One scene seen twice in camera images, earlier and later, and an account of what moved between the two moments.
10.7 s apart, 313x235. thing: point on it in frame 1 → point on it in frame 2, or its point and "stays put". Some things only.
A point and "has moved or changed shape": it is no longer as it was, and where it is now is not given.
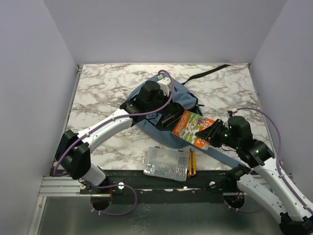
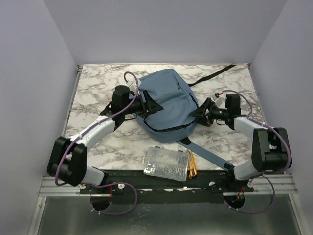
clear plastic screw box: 167,162 stays put
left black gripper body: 166,111 → 137,105
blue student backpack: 156,105 has moved or changed shape
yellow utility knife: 192,163 stays put
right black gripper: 209,132 → 201,111
